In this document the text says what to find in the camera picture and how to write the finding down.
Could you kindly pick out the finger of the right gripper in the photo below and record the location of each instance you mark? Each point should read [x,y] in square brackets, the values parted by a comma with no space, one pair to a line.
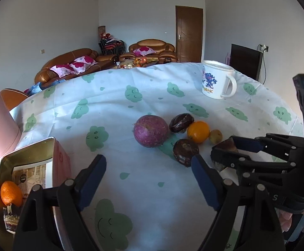
[235,159]
[277,145]

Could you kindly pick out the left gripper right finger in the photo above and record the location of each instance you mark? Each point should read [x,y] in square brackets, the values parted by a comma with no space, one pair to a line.
[223,195]

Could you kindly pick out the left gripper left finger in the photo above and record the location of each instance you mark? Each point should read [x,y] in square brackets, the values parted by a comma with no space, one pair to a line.
[37,229]

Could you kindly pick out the small yellow-green fruit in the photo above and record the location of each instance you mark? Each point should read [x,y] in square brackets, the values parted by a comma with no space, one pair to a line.
[215,136]

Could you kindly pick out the large orange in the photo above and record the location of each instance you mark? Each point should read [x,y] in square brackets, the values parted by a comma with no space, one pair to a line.
[11,194]

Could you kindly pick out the small orange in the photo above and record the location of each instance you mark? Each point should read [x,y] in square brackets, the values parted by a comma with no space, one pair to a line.
[198,132]

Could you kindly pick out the dark passion fruit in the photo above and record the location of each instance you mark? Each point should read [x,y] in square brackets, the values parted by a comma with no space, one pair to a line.
[184,150]
[181,122]

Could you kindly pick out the purple round fruit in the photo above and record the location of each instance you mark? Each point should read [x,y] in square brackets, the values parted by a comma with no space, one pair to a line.
[150,131]

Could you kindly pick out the right hand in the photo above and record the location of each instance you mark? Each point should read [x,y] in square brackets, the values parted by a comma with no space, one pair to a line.
[285,219]

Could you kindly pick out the gold tin box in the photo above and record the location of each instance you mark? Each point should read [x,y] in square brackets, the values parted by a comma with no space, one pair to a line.
[44,163]

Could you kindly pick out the black television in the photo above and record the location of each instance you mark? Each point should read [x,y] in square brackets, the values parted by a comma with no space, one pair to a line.
[246,60]

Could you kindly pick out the white mug blue print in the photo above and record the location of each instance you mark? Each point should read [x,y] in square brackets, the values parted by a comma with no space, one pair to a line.
[218,80]

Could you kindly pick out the white cloud print tablecloth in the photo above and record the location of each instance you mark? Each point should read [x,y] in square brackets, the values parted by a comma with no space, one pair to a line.
[106,161]

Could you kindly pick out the brown chair near kettle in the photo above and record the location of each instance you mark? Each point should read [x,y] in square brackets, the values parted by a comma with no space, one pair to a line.
[12,97]

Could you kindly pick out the brown leather armchair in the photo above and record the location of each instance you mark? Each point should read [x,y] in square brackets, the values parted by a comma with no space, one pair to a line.
[165,52]

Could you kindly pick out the armchair floral cushion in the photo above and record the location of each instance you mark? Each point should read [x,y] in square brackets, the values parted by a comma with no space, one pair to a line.
[143,51]

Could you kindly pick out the brown wooden door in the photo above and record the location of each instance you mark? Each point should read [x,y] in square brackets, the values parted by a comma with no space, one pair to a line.
[189,33]

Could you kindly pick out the coffee table with items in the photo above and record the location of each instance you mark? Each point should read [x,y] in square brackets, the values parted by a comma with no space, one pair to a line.
[135,62]

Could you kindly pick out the pink floral cushion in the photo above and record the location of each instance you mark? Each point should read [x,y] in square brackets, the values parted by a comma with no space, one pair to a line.
[78,66]

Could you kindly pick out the brown leather sofa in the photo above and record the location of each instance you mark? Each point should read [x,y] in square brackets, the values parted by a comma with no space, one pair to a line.
[45,76]

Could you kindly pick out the stacked chairs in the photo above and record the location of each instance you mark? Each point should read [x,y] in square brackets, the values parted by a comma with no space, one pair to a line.
[109,44]

